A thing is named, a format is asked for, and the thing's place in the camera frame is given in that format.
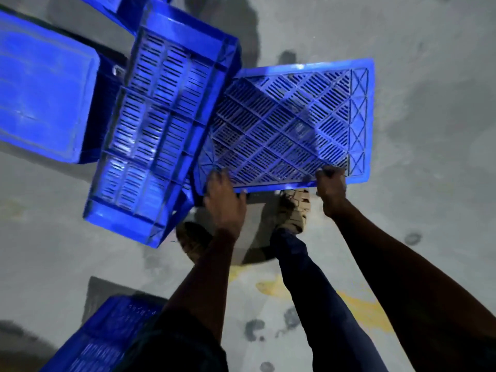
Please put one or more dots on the person's left hand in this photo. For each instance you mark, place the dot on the person's left hand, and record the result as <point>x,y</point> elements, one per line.
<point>224,207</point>

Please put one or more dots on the person's right hand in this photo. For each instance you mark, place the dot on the person's right hand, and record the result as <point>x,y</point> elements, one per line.
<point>332,193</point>

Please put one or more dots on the person's right fingers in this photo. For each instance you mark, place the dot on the person's right fingers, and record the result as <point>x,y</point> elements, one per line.
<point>330,173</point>

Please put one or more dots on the person's left thumb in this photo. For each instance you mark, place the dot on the person's left thumb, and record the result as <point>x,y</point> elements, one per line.
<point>242,199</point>

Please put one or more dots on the blue diamond-lattice plastic crate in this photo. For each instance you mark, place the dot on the blue diamond-lattice plastic crate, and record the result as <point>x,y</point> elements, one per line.
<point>286,120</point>

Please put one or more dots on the person's left forearm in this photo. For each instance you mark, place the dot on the person's left forearm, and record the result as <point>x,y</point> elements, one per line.
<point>205,284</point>

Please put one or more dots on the person's right forearm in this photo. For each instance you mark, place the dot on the person's right forearm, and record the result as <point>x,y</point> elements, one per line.
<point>410,290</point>

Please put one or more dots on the person's right beige sandal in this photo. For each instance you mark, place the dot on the person's right beige sandal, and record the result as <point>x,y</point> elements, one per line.
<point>295,211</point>

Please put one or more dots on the person's beige sandal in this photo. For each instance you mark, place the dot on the person's beige sandal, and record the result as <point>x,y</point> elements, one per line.
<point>192,240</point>
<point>295,211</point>

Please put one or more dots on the person's left beige sandal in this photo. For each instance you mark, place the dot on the person's left beige sandal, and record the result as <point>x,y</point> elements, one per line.
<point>192,240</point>

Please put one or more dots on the blue slotted plastic crate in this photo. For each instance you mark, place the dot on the blue slotted plastic crate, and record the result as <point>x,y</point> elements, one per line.
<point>155,123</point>

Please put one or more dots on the person's right leg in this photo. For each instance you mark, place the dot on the person's right leg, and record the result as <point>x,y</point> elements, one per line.
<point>321,306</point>

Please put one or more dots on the blue solid-sided plastic crate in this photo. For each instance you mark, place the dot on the blue solid-sided plastic crate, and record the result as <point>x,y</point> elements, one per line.
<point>44,89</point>

